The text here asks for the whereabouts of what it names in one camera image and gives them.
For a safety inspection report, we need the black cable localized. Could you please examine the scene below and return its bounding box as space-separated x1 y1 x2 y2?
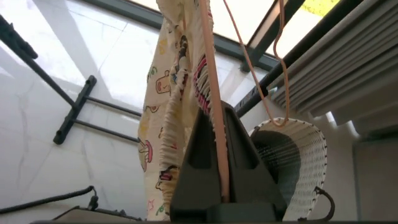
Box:
0 185 100 215

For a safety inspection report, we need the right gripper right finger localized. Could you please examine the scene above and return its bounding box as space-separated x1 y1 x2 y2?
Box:
222 101 287 222

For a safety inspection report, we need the cream printed garment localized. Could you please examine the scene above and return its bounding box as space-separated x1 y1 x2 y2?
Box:
137 0 218 222

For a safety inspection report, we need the black clothes rack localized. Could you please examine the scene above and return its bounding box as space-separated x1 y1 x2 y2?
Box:
0 0 364 146

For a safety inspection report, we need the beige curtain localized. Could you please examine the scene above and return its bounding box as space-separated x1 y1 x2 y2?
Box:
269 0 398 138

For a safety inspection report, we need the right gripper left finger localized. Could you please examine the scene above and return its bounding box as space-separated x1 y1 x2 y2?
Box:
169 104 223 222

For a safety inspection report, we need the white laundry basket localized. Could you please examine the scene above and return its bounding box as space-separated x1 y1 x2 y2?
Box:
248 117 336 222

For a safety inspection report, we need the window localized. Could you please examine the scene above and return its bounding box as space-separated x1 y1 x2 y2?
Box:
80 0 343 74

